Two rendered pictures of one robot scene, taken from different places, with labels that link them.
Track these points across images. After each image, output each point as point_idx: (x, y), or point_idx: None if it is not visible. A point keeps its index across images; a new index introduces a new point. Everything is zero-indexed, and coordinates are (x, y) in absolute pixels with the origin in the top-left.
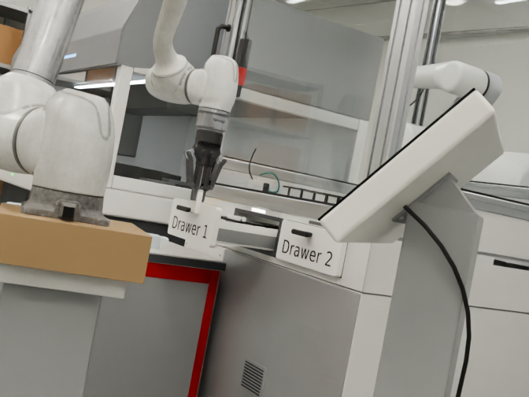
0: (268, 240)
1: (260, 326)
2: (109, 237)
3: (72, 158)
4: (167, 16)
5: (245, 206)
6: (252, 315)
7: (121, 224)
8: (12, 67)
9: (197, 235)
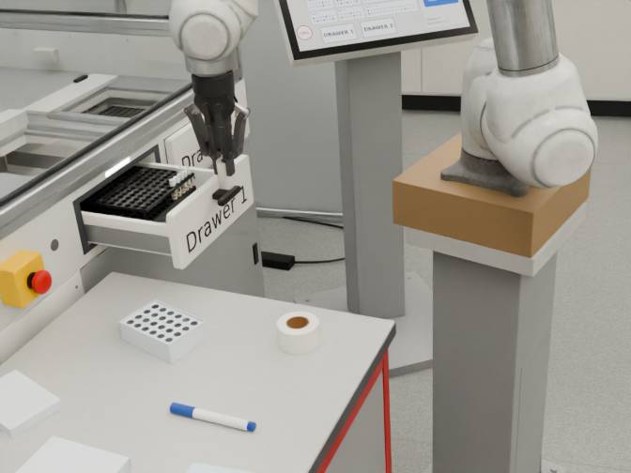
0: None
1: (175, 275)
2: None
3: None
4: None
5: (91, 183)
6: (161, 280)
7: (436, 164)
8: (557, 52)
9: (235, 210)
